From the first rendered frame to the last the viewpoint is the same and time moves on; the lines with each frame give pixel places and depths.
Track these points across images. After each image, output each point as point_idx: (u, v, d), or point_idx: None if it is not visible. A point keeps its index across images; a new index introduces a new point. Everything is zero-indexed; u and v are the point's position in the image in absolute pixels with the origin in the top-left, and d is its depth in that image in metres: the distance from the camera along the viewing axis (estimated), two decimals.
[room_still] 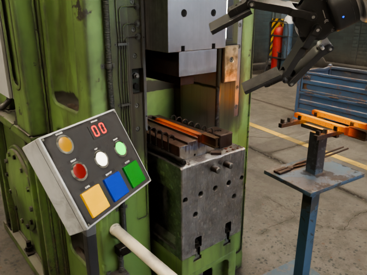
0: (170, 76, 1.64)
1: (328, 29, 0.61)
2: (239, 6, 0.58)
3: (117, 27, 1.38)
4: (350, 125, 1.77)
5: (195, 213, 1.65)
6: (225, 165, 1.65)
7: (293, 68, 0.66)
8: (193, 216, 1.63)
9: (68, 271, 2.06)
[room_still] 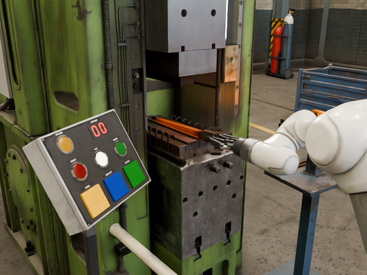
0: (170, 76, 1.64)
1: (232, 144, 1.44)
2: (218, 135, 1.57)
3: (117, 27, 1.38)
4: None
5: (195, 213, 1.65)
6: (225, 165, 1.65)
7: (216, 138, 1.51)
8: (193, 216, 1.63)
9: (68, 271, 2.06)
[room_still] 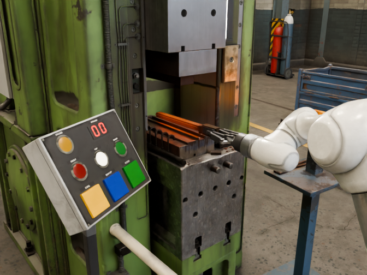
0: (170, 76, 1.64)
1: (232, 139, 1.44)
2: None
3: (117, 27, 1.38)
4: None
5: (195, 213, 1.65)
6: (225, 165, 1.65)
7: (217, 132, 1.51)
8: (193, 216, 1.63)
9: (68, 271, 2.06)
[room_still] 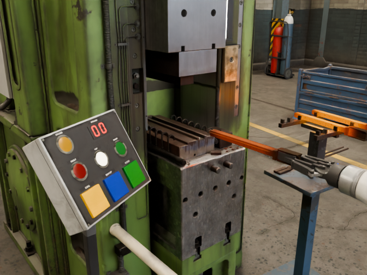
0: (170, 76, 1.64)
1: (326, 171, 1.15)
2: None
3: (117, 27, 1.38)
4: (350, 125, 1.77)
5: (195, 213, 1.65)
6: (225, 165, 1.65)
7: (300, 161, 1.22)
8: (193, 216, 1.63)
9: (68, 271, 2.06)
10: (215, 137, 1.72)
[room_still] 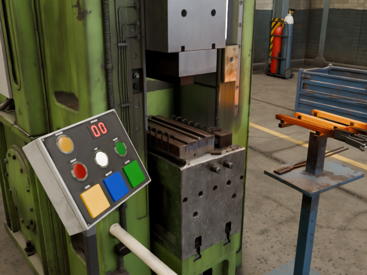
0: (170, 76, 1.64)
1: None
2: None
3: (117, 27, 1.38)
4: (350, 125, 1.77)
5: (195, 213, 1.65)
6: (225, 165, 1.65)
7: (354, 138, 1.50)
8: (193, 216, 1.63)
9: (68, 271, 2.06)
10: (215, 137, 1.72)
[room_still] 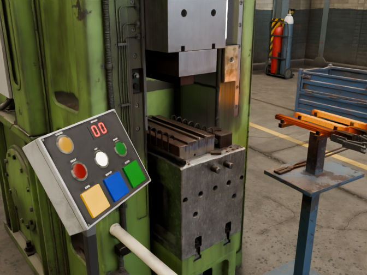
0: (170, 76, 1.64)
1: None
2: (356, 135, 1.57)
3: (117, 27, 1.38)
4: (350, 125, 1.77)
5: (195, 213, 1.65)
6: (225, 165, 1.65)
7: (351, 141, 1.49)
8: (193, 216, 1.63)
9: (68, 271, 2.06)
10: (215, 137, 1.72)
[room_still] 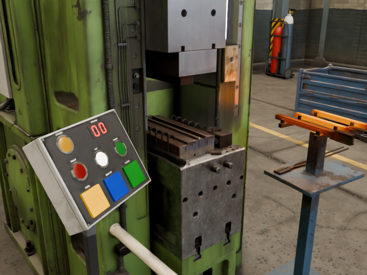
0: (170, 76, 1.64)
1: None
2: None
3: (117, 27, 1.38)
4: (350, 125, 1.77)
5: (195, 213, 1.65)
6: (225, 165, 1.65)
7: None
8: (193, 216, 1.63)
9: (68, 271, 2.06)
10: (215, 137, 1.72)
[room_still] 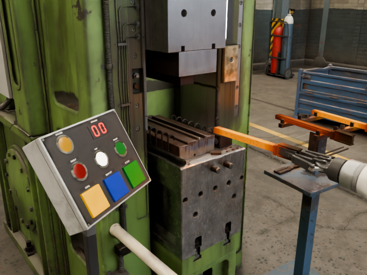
0: (170, 76, 1.64)
1: (326, 166, 1.14)
2: None
3: (117, 27, 1.38)
4: (350, 125, 1.77)
5: (195, 213, 1.65)
6: (225, 165, 1.65)
7: (301, 156, 1.21)
8: (193, 216, 1.63)
9: (68, 271, 2.06)
10: (215, 137, 1.72)
